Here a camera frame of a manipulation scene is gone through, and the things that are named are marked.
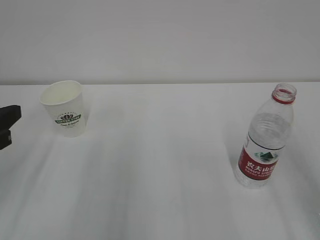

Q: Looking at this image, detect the white paper coffee cup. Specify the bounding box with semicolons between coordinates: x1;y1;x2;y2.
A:
39;80;86;138

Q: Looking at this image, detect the clear Nongfu Spring water bottle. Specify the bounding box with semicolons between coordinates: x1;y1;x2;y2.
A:
234;83;297;189

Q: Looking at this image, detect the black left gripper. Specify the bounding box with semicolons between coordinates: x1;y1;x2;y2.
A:
0;105;22;150

